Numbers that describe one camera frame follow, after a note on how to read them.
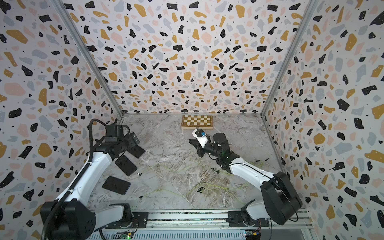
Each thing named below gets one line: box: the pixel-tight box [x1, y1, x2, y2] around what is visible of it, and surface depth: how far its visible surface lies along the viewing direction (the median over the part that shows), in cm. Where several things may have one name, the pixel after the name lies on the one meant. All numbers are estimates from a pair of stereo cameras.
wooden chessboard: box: [181, 115, 214, 130], surface depth 115 cm
